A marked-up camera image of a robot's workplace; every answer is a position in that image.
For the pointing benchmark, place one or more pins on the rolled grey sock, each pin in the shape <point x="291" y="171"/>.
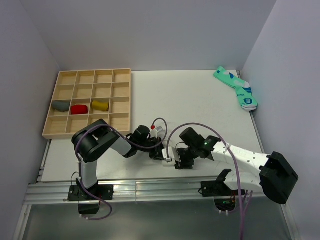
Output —
<point x="61" y="106"/>

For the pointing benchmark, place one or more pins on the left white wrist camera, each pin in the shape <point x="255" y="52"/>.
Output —
<point x="155" y="130"/>

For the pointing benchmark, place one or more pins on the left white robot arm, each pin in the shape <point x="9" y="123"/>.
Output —
<point x="93" y="141"/>

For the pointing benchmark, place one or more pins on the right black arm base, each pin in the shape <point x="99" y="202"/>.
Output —
<point x="226" y="201"/>

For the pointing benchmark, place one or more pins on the yellow sock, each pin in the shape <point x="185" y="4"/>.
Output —
<point x="100" y="106"/>

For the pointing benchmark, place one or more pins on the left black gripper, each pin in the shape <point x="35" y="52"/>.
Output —
<point x="156" y="154"/>

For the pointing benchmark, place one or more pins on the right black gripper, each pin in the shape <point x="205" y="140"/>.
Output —
<point x="183" y="164"/>

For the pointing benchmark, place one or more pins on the rolled red sock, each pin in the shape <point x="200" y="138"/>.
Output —
<point x="79" y="109"/>

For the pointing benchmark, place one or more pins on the mint green patterned sock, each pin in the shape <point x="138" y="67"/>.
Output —
<point x="242" y="88"/>

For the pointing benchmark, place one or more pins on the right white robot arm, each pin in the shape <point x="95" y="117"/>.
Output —
<point x="244" y="170"/>

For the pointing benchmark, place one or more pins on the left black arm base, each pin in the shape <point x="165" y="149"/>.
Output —
<point x="77" y="194"/>

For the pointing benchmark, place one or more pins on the aluminium rail frame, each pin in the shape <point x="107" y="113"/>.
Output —
<point x="178" y="96"/>

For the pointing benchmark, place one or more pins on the wooden compartment tray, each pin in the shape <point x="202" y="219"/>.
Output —
<point x="81" y="87"/>

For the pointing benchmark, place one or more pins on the white sock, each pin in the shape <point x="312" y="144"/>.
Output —
<point x="171" y="164"/>

